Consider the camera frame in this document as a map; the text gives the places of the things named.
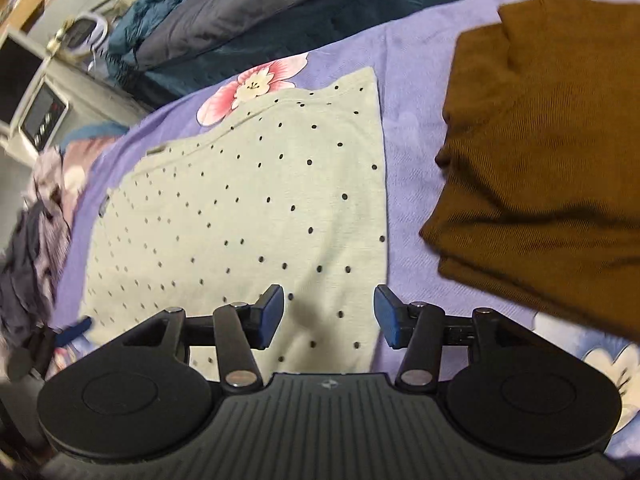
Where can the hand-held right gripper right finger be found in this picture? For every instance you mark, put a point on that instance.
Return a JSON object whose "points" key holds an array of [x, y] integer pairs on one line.
{"points": [[387, 317]]}

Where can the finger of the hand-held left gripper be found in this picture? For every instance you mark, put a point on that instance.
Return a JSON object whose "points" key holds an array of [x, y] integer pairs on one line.
{"points": [[74, 332]]}

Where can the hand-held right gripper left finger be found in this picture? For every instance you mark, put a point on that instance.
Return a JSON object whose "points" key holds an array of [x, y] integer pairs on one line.
{"points": [[267, 315]]}

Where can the green dotted shirt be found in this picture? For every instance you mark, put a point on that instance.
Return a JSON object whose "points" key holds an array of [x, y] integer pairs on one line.
{"points": [[240, 210]]}

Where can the dark grey garment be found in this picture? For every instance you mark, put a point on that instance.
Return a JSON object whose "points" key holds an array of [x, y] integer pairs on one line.
{"points": [[22, 270]]}

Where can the mauve striped garment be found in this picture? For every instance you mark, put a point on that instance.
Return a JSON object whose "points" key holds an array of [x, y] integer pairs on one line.
{"points": [[52, 175]]}

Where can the purple floral bedsheet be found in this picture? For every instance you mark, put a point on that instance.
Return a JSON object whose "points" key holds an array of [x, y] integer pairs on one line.
{"points": [[410, 135]]}

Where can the brown folded garment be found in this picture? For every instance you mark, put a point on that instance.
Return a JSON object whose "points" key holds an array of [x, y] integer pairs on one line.
{"points": [[545, 160]]}

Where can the white microwave oven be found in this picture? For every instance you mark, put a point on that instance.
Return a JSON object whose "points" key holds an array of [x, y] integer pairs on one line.
{"points": [[35, 100]]}

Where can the white round fan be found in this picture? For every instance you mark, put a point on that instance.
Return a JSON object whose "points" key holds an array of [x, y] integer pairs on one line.
{"points": [[87, 30]]}

